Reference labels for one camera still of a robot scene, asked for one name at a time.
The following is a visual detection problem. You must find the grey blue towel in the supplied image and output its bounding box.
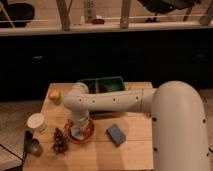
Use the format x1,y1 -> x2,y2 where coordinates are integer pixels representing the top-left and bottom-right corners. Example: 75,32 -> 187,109
73,130 -> 85,140

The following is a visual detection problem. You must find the red bowl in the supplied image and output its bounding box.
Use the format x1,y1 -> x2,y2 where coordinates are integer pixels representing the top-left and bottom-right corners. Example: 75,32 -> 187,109
64,119 -> 94,144

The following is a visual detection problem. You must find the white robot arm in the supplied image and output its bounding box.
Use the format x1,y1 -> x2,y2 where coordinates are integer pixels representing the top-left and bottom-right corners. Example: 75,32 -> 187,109
64,81 -> 211,171

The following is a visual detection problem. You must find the dark grape bunch toy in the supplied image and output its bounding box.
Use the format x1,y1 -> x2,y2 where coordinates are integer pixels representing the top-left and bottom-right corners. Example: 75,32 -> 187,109
52,128 -> 68,154

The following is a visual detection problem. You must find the yellow green toy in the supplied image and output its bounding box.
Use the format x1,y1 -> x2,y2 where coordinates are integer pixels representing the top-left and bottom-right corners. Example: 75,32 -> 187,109
48,90 -> 61,105

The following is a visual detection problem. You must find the blue sponge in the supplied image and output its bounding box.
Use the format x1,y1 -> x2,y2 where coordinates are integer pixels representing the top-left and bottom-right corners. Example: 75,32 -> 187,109
106,124 -> 126,146

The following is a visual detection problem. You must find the white cup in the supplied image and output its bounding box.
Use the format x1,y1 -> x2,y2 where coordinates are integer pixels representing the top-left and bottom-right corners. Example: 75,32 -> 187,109
27,113 -> 46,132

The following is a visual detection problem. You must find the green plastic bin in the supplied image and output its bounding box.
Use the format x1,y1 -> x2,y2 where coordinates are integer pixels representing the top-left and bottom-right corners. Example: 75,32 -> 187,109
77,76 -> 126,118

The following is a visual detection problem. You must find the red object on floor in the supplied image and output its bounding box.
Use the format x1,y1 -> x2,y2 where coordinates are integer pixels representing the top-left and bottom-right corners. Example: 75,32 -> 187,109
92,19 -> 105,25

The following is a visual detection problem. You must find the black office chair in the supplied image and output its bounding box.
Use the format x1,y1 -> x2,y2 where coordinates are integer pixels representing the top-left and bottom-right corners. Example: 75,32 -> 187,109
0,2 -> 35,28

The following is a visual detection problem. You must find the dark chair at right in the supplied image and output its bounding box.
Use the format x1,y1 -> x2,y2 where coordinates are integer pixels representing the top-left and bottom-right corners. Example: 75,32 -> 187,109
137,0 -> 201,23

